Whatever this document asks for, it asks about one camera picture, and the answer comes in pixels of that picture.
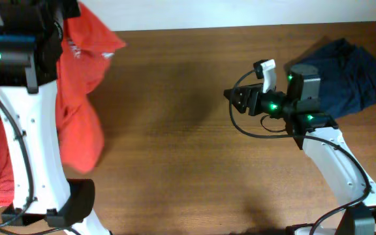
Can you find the red t-shirt with white print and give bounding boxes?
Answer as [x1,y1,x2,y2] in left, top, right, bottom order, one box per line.
[55,3,126,174]

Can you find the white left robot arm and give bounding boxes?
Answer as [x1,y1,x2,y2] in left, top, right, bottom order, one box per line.
[0,1,108,234]

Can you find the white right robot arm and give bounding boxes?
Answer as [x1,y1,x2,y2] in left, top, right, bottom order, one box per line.
[223,60,376,235]

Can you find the folded navy blue garment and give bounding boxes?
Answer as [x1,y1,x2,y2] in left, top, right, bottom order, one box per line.
[294,39,376,119]

